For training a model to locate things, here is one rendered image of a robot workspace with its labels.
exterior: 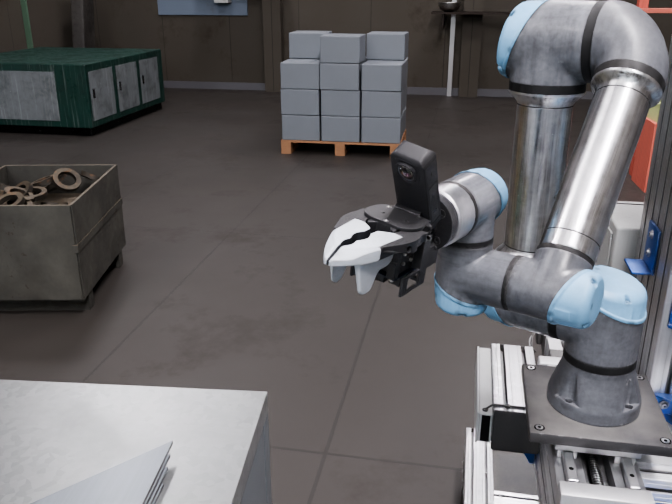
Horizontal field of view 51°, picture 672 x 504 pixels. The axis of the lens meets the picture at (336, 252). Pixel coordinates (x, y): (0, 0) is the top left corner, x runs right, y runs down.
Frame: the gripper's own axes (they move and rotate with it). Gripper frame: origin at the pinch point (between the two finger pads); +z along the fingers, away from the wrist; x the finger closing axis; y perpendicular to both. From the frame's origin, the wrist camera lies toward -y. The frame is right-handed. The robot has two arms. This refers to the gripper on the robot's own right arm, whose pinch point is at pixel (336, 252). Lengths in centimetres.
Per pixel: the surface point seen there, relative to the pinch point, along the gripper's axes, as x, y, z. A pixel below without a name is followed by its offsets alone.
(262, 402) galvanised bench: 25, 45, -21
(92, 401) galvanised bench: 48, 48, -4
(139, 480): 23.5, 41.8, 6.1
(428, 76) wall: 517, 193, -978
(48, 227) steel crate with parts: 272, 133, -135
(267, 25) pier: 757, 147, -848
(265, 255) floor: 238, 181, -271
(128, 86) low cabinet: 712, 201, -531
